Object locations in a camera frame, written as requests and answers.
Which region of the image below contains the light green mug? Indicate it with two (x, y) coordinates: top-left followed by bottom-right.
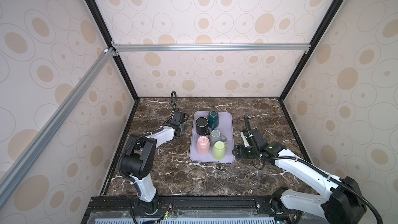
(212, 141), (227, 161)

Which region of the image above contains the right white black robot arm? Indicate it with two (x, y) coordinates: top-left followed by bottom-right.
(233, 115), (383, 224)

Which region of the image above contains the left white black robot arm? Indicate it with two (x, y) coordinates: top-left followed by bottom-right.
(118, 91), (189, 214)

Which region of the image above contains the black mug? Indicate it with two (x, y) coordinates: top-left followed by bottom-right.
(195, 117), (211, 136)

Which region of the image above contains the pink faceted mug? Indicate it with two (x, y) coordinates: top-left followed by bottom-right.
(197, 135), (210, 156)

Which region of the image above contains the dark green mug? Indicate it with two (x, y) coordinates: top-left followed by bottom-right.
(207, 111), (219, 130)

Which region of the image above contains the grey mug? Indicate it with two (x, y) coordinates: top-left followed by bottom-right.
(209, 129), (227, 147)

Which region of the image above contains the lavender plastic tray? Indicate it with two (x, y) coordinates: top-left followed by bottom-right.
(189, 111), (235, 163)

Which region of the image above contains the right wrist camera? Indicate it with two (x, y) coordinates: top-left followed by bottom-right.
(240, 132), (250, 147)

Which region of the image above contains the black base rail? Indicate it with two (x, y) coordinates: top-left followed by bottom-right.
(80, 195), (350, 224)

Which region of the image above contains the horizontal aluminium rail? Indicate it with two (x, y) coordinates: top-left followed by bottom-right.
(105, 43), (311, 54)

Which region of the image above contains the left black frame post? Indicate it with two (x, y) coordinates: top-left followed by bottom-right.
(85, 0), (139, 101)

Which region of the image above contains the black frame post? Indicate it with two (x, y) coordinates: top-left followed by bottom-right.
(85, 0), (139, 101)
(279, 0), (344, 103)

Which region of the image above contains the left diagonal aluminium rail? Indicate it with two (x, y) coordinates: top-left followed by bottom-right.
(1, 47), (116, 207)

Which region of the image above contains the right black frame post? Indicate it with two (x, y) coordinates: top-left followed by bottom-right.
(279, 0), (344, 103)

